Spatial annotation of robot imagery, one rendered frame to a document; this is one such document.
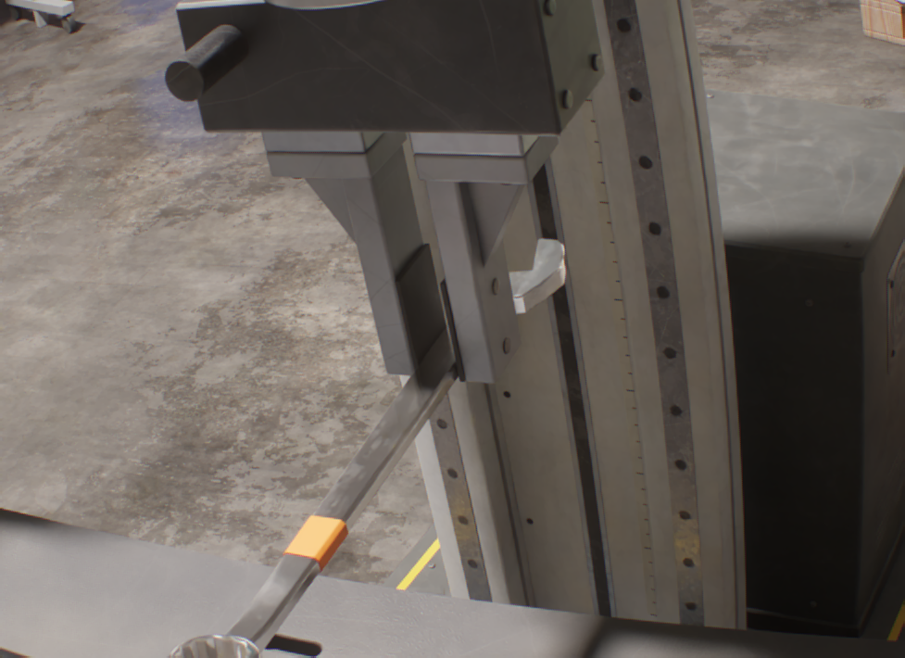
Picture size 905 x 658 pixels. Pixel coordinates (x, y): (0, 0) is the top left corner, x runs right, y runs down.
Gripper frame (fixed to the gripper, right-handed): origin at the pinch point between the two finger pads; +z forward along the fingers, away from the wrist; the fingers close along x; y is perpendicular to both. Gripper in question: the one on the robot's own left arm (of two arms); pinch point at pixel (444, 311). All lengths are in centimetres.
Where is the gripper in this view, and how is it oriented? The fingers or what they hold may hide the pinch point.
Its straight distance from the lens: 55.3
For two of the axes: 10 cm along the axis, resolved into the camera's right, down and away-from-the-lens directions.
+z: 1.8, 8.4, 5.1
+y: -4.0, 5.3, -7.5
